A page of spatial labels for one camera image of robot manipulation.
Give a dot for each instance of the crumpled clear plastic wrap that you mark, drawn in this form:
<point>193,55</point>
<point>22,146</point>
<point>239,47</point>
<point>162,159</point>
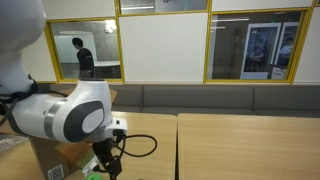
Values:
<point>9,141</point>

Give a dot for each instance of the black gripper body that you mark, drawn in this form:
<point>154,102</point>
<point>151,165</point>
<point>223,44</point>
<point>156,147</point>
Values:
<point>107,162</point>

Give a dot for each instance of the grey bench sofa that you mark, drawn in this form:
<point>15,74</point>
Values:
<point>273,100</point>

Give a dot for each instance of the green plastic pear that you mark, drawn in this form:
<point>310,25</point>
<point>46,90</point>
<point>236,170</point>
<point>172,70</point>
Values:
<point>94,176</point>

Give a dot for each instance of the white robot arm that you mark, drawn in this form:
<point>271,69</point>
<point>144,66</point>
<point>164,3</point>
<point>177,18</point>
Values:
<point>21,23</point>

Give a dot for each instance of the brown cardboard box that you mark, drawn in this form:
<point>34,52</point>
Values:
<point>56,156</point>

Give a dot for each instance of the person in black shirt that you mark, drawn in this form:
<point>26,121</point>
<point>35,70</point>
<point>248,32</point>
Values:
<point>84,55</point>

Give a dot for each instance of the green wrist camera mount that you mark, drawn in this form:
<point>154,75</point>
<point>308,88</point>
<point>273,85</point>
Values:
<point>87,163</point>

